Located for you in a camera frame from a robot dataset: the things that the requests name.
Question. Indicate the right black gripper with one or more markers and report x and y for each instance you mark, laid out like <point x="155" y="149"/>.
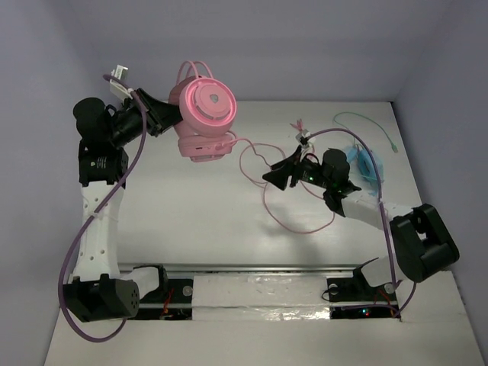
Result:
<point x="280" y="177"/>

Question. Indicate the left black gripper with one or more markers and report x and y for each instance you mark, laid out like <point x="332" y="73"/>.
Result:
<point x="151" y="115"/>

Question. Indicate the pink headphones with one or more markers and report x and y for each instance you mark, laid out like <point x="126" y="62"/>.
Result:
<point x="208" y="109"/>

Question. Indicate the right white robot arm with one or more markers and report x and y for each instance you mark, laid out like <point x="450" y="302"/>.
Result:
<point x="419" y="244"/>

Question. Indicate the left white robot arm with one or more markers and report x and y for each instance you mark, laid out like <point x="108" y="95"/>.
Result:
<point x="97" y="290"/>

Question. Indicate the blue headphones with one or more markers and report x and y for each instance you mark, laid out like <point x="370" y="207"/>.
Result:
<point x="367" y="166"/>

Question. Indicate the white foam block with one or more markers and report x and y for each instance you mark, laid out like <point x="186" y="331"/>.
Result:
<point x="259" y="297"/>

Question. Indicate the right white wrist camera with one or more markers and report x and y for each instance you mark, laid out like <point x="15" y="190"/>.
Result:
<point x="305" y="139"/>

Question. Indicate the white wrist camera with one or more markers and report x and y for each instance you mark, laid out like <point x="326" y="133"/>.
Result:
<point x="305" y="139"/>
<point x="118" y="85"/>

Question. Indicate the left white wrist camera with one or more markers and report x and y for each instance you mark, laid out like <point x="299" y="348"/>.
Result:
<point x="118" y="85"/>

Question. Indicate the aluminium rail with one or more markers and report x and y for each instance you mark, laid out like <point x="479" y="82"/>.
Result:
<point x="345" y="287"/>

